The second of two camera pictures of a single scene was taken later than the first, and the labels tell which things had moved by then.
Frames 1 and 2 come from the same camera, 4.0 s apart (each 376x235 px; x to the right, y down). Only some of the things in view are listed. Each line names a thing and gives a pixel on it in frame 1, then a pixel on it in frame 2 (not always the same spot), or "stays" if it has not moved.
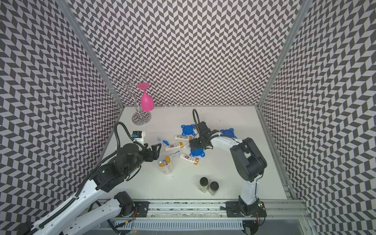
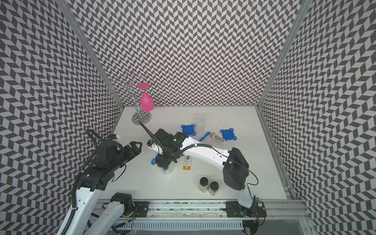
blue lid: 188,129 stays
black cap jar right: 214,187 stays
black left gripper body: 147,155 -> 127,154
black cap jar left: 204,184 stays
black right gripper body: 199,143 -> 164,158
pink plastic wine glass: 147,104 stays
